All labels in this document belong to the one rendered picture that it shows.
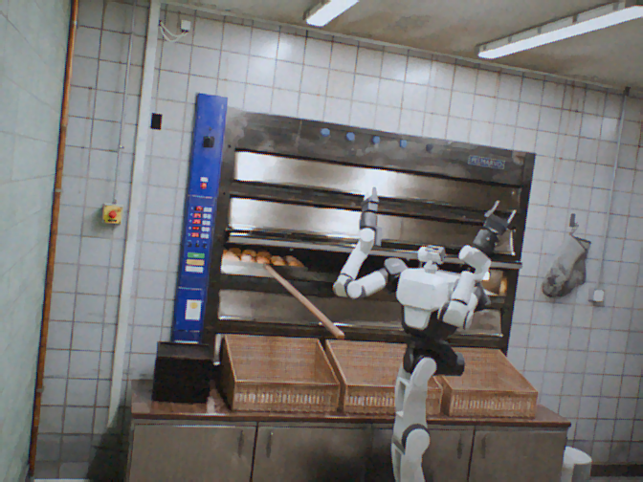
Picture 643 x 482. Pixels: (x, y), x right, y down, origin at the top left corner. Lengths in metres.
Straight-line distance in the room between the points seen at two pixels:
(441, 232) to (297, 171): 0.97
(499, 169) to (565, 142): 0.48
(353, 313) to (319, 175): 0.84
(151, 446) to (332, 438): 0.90
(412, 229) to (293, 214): 0.74
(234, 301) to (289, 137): 0.98
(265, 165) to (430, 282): 1.25
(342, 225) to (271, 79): 0.91
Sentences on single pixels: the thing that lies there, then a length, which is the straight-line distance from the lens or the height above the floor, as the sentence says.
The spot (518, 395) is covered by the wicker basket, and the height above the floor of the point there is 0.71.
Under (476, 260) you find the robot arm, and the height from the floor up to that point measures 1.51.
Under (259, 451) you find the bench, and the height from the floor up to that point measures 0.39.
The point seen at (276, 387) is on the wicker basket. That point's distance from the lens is 3.55.
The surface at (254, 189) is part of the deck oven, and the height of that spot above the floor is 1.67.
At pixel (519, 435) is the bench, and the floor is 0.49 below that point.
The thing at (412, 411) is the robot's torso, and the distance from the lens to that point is 3.33.
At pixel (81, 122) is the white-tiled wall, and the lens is 3.80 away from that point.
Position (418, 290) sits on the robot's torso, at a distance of 3.16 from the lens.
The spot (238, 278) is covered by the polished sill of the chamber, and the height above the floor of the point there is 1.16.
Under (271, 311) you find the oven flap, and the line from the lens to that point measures 3.95.
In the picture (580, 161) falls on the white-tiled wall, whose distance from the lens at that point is 4.68.
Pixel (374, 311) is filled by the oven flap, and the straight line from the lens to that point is 4.14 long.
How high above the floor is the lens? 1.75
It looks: 4 degrees down
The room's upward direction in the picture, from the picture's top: 7 degrees clockwise
